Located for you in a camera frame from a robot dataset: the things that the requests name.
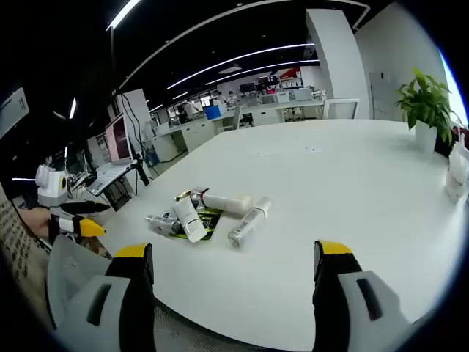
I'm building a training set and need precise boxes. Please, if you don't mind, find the dark red box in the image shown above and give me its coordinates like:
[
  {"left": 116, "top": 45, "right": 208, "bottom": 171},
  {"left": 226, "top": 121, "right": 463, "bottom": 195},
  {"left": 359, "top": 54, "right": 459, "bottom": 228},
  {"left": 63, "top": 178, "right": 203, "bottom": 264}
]
[{"left": 452, "top": 125, "right": 469, "bottom": 147}]

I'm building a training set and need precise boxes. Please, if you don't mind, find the white skincare tube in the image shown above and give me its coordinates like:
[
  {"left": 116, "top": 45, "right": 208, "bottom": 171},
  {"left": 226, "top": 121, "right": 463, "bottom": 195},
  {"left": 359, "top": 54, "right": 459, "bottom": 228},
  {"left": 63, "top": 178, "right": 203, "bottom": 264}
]
[{"left": 171, "top": 199, "right": 203, "bottom": 243}]

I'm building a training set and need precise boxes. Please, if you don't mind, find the white framed monitor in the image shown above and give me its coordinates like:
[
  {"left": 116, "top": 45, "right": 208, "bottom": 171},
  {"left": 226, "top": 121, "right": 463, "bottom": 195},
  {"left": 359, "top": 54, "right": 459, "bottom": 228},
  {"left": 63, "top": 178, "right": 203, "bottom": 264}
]
[{"left": 104, "top": 111, "right": 135, "bottom": 165}]

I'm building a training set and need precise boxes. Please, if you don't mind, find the white office workbench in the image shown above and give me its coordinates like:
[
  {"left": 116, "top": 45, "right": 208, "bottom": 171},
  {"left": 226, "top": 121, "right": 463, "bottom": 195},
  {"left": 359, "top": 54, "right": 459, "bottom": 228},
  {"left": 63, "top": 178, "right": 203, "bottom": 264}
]
[{"left": 153, "top": 98, "right": 327, "bottom": 162}]

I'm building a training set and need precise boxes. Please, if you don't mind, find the ceiling light bar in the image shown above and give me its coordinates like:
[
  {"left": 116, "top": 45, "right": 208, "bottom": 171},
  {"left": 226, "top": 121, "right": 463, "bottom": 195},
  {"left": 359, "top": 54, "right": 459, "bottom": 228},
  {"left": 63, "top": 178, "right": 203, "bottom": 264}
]
[{"left": 106, "top": 0, "right": 142, "bottom": 32}]

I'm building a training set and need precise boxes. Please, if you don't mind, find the tall red-collared skincare pump bottle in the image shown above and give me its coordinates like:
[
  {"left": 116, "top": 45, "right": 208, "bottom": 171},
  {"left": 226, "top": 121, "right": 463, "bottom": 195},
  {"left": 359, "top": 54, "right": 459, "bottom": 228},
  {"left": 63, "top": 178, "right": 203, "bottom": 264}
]
[{"left": 189, "top": 186, "right": 254, "bottom": 216}]

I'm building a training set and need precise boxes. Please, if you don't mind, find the ceiling air conditioner unit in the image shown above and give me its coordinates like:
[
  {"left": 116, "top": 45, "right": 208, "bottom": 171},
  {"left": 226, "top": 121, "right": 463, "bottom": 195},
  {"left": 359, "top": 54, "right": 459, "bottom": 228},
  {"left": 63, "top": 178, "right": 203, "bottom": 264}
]
[{"left": 0, "top": 87, "right": 30, "bottom": 139}]

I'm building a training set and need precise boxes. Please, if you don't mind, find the black box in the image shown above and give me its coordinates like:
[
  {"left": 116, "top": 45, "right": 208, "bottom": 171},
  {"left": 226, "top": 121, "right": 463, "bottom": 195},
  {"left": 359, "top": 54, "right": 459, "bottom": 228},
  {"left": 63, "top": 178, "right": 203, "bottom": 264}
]
[{"left": 435, "top": 133, "right": 452, "bottom": 159}]

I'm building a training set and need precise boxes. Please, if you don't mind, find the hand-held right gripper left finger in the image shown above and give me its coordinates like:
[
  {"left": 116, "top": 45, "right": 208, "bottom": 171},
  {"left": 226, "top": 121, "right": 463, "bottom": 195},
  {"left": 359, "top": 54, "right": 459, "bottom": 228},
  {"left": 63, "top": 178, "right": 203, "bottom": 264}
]
[{"left": 54, "top": 241, "right": 157, "bottom": 352}]

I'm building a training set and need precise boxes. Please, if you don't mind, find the black tripod stand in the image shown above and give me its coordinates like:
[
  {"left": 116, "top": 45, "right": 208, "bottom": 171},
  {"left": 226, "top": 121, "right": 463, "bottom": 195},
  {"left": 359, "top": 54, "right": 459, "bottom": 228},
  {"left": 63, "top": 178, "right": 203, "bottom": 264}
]
[{"left": 131, "top": 153, "right": 151, "bottom": 186}]

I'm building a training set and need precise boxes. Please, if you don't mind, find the white tissue pack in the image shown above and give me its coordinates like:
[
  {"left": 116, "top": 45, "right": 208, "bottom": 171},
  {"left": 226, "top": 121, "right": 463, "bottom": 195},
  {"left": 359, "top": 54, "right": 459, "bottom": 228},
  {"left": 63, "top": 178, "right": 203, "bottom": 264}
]
[{"left": 445, "top": 142, "right": 469, "bottom": 205}]

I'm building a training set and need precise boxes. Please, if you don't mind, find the green black skincare sachet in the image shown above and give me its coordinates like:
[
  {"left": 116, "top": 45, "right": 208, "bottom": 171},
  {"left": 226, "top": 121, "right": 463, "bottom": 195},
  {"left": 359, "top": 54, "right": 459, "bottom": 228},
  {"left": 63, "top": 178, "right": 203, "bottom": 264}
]
[{"left": 170, "top": 207, "right": 224, "bottom": 241}]

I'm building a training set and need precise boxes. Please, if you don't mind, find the white side desk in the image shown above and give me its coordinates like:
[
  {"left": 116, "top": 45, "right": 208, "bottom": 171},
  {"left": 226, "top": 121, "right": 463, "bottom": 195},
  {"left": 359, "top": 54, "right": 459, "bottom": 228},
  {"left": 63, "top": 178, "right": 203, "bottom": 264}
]
[{"left": 86, "top": 161, "right": 139, "bottom": 195}]

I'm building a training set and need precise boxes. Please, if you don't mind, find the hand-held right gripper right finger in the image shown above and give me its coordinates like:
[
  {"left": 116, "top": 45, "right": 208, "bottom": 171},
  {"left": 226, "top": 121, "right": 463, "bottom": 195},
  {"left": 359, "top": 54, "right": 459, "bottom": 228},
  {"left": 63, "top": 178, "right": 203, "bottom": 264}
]
[{"left": 312, "top": 240, "right": 413, "bottom": 352}]

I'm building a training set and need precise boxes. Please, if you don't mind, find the small white skincare pump bottle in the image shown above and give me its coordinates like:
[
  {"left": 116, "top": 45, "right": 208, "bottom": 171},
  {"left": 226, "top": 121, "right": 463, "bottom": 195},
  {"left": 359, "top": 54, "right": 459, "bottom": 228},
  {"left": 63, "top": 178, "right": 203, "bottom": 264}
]
[
  {"left": 227, "top": 196, "right": 273, "bottom": 249},
  {"left": 145, "top": 210, "right": 180, "bottom": 234}
]

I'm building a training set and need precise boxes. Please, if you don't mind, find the potted green plant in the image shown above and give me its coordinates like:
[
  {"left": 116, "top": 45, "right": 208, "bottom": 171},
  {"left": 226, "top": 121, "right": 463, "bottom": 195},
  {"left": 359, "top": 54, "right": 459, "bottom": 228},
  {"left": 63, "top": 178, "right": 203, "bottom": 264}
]
[{"left": 394, "top": 66, "right": 463, "bottom": 154}]

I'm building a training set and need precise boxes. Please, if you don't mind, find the person's left hand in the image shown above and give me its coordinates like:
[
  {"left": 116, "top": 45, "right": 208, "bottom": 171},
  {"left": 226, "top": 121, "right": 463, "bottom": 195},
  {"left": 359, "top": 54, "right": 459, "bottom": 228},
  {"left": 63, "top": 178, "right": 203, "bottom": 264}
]
[{"left": 20, "top": 208, "right": 53, "bottom": 241}]

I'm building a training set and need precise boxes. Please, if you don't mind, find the white mesh-back chair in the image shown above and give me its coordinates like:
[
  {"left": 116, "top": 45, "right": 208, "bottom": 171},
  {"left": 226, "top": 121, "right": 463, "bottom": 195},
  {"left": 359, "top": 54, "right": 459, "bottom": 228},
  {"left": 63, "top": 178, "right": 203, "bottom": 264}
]
[{"left": 322, "top": 98, "right": 361, "bottom": 121}]

